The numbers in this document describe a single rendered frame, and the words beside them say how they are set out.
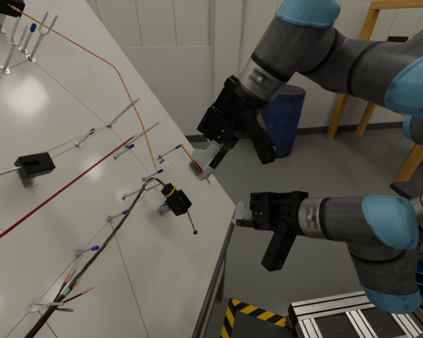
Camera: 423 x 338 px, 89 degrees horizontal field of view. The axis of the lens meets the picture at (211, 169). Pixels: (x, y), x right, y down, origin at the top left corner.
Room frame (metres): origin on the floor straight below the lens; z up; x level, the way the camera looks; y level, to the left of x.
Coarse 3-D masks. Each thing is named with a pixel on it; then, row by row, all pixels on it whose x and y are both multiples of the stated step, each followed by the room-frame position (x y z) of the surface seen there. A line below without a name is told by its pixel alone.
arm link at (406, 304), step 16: (352, 256) 0.20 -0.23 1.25; (400, 256) 0.18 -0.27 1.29; (416, 256) 0.20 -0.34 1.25; (368, 272) 0.18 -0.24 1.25; (384, 272) 0.17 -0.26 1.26; (400, 272) 0.17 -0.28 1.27; (368, 288) 0.17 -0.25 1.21; (384, 288) 0.16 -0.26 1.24; (400, 288) 0.16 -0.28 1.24; (416, 288) 0.16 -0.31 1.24; (384, 304) 0.15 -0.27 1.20; (400, 304) 0.15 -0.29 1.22; (416, 304) 0.15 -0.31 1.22
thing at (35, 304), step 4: (36, 300) 0.17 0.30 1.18; (40, 300) 0.17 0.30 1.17; (32, 304) 0.16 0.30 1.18; (36, 304) 0.16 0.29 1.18; (40, 304) 0.15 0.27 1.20; (44, 304) 0.15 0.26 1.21; (48, 304) 0.14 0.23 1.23; (52, 304) 0.13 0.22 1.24; (56, 304) 0.13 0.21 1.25; (60, 304) 0.13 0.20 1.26; (28, 308) 0.16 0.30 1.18; (32, 308) 0.16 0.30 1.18; (36, 308) 0.16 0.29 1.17; (56, 308) 0.14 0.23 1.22; (60, 308) 0.14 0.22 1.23; (64, 308) 0.13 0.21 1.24; (68, 308) 0.13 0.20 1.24; (72, 308) 0.13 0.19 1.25
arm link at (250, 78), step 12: (252, 60) 0.37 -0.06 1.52; (240, 72) 0.39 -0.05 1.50; (252, 72) 0.36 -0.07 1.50; (264, 72) 0.35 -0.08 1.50; (240, 84) 0.38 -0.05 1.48; (252, 84) 0.36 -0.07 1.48; (264, 84) 0.35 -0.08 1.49; (276, 84) 0.35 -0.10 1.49; (252, 96) 0.36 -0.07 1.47; (264, 96) 0.36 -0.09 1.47; (276, 96) 0.37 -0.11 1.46
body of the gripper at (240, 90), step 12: (228, 84) 0.39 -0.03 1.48; (228, 96) 0.39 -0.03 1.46; (240, 96) 0.37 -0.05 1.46; (216, 108) 0.41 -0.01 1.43; (228, 108) 0.39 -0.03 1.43; (240, 108) 0.38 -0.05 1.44; (264, 108) 0.37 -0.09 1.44; (204, 120) 0.40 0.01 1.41; (216, 120) 0.38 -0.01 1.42; (228, 120) 0.38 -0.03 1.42; (240, 120) 0.38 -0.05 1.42; (204, 132) 0.39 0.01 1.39; (216, 132) 0.38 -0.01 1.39; (228, 132) 0.37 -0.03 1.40; (240, 132) 0.37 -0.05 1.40
